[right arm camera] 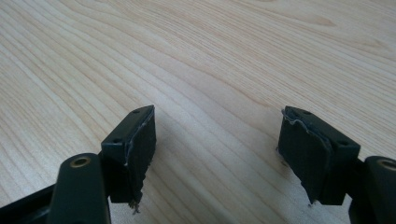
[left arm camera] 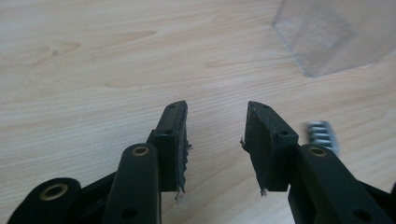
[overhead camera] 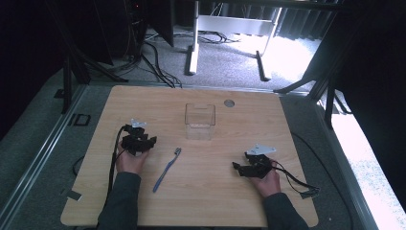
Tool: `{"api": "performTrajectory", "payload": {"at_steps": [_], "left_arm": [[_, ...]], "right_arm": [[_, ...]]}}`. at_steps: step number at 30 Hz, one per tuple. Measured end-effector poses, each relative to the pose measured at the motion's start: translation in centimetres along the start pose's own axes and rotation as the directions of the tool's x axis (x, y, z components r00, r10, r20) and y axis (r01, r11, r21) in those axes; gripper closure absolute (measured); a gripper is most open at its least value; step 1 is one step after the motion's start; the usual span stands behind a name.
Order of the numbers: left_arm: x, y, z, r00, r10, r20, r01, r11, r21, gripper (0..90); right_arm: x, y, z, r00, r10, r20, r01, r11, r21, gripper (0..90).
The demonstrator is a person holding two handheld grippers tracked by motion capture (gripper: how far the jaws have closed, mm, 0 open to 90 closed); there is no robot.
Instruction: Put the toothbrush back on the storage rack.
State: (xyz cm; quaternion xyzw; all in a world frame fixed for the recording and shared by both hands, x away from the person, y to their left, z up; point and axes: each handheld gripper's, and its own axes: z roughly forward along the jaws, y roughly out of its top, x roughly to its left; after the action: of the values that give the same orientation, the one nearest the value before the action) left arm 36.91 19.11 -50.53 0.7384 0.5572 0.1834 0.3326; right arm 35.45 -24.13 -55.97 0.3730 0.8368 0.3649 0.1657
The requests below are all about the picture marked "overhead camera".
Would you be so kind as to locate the grey tape piece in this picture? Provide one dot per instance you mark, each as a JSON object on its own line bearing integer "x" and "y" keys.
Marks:
{"x": 74, "y": 195}

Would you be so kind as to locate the person's right hand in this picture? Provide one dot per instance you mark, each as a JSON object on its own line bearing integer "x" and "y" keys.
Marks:
{"x": 270, "y": 185}

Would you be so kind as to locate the clear plastic box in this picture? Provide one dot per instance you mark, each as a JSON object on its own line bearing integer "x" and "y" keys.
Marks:
{"x": 200, "y": 128}

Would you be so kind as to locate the black metal stand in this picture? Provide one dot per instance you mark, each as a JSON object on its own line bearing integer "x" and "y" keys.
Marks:
{"x": 329, "y": 102}
{"x": 67, "y": 86}

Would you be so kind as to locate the black equipment rack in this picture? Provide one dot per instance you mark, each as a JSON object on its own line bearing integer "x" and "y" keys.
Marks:
{"x": 127, "y": 28}

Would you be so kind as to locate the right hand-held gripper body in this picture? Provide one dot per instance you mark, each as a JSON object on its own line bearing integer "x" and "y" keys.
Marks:
{"x": 256, "y": 169}

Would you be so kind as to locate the dark curtain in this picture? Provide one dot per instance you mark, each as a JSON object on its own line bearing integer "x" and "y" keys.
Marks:
{"x": 303, "y": 24}

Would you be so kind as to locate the grey metal floor rail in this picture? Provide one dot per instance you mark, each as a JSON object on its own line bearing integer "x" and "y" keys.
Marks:
{"x": 346, "y": 166}
{"x": 41, "y": 153}

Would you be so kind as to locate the person's left hand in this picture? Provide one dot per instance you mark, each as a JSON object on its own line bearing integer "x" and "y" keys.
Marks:
{"x": 129, "y": 163}

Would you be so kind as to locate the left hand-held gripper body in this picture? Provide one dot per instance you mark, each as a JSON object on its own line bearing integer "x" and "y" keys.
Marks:
{"x": 136, "y": 144}

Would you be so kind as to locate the white desk frame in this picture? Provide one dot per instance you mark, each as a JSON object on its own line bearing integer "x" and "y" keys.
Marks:
{"x": 234, "y": 25}

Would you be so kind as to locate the blue toothbrush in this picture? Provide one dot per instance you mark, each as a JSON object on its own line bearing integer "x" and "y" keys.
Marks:
{"x": 166, "y": 171}

